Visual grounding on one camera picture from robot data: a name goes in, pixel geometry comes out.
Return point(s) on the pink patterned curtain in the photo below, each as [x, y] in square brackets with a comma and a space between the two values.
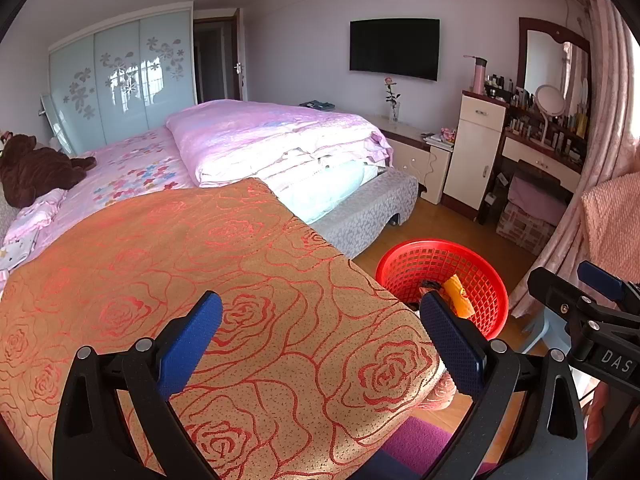
[607, 90]

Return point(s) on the red plastic basket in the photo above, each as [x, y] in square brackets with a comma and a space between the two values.
[480, 270]

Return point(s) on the low cream cabinet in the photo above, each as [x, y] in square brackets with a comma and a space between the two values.
[410, 155]

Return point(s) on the white printed cloth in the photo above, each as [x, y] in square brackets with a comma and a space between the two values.
[17, 255]

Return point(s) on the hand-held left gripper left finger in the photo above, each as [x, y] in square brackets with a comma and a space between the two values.
[192, 340]

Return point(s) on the round white makeup mirror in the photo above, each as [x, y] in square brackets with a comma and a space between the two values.
[550, 100]

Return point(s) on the light blue plastic stool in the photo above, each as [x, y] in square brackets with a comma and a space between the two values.
[550, 325]

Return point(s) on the glass sliding door wardrobe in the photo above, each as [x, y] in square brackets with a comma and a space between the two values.
[120, 80]

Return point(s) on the white blue folded quilt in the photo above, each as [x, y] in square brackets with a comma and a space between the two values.
[315, 190]

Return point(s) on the orange rose pattern blanket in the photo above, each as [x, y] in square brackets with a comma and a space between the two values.
[200, 260]

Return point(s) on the purple floor mat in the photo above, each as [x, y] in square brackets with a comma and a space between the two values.
[415, 447]

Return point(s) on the brown framed vanity mirror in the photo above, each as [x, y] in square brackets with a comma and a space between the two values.
[545, 57]

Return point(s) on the rose in glass vase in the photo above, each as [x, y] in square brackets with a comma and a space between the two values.
[394, 110]

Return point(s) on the pink thermos bottle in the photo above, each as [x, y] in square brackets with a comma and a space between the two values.
[477, 75]

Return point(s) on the cream dressing table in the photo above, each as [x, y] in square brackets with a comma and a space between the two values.
[540, 157]

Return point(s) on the black wall television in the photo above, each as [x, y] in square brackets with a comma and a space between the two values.
[394, 50]

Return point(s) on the patterned storage box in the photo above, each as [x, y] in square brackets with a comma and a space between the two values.
[525, 232]

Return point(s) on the grey fabric bed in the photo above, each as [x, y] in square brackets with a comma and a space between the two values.
[360, 215]

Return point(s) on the pink floral small object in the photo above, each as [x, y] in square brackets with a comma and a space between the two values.
[447, 134]

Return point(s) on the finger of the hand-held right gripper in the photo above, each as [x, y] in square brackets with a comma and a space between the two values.
[602, 280]
[557, 295]

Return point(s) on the orange paper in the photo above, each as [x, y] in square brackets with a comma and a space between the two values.
[432, 286]

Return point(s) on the pink floral bed sheet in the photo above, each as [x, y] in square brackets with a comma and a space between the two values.
[130, 170]

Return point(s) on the brown plush bear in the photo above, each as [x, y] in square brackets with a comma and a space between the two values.
[35, 170]

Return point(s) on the yellow foam fruit net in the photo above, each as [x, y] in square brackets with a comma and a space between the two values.
[457, 295]

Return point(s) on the brown room door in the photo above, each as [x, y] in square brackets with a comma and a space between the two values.
[239, 57]

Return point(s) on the pink folded quilt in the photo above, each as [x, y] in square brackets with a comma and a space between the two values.
[265, 135]

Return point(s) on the row of cosmetic bottles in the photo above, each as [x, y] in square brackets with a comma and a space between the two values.
[520, 97]

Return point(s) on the pink ruffled pillow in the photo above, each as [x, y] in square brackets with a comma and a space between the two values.
[40, 217]

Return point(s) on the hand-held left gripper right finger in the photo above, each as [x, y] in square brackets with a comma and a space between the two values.
[450, 340]

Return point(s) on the vanity stool with pink cloth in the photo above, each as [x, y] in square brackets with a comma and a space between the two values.
[537, 200]

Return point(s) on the pink knitted towel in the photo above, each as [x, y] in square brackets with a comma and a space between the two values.
[615, 225]

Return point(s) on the tall white cabinet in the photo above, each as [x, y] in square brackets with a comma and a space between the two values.
[475, 155]

